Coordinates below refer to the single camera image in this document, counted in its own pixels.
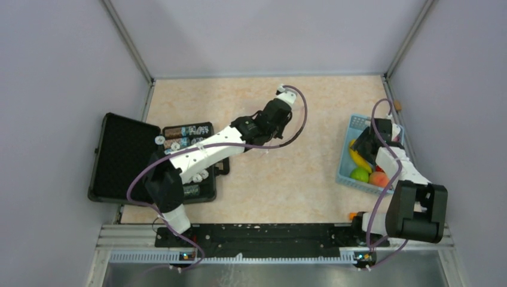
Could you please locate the yellow banana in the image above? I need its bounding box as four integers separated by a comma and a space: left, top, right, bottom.
349, 139, 373, 174

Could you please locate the green apple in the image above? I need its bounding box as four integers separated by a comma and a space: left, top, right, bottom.
350, 167, 369, 183

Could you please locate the clear zip top bag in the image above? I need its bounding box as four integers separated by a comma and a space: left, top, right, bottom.
249, 109, 308, 149

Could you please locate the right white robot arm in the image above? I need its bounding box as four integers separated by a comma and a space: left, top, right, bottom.
350, 118, 448, 246

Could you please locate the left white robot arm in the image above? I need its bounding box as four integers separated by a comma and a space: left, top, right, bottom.
142, 96, 294, 247

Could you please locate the blue plastic basket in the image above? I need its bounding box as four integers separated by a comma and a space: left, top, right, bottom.
336, 114, 404, 195

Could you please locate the small brown object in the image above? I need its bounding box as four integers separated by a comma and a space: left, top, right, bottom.
393, 100, 402, 112

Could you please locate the peach fruit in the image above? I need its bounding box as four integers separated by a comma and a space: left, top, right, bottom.
368, 172, 390, 188

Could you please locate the black open tool case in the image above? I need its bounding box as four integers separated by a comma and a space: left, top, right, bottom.
87, 113, 230, 204

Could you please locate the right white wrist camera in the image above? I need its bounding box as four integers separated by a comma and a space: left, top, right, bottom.
386, 113, 402, 142

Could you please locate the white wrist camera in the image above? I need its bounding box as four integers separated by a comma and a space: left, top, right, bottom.
386, 113, 402, 142
276, 85, 297, 106

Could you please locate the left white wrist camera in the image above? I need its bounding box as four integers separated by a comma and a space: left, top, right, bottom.
276, 85, 297, 106

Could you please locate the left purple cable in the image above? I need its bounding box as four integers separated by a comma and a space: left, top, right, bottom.
126, 84, 309, 271

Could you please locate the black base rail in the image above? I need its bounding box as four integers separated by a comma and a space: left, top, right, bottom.
154, 223, 366, 258

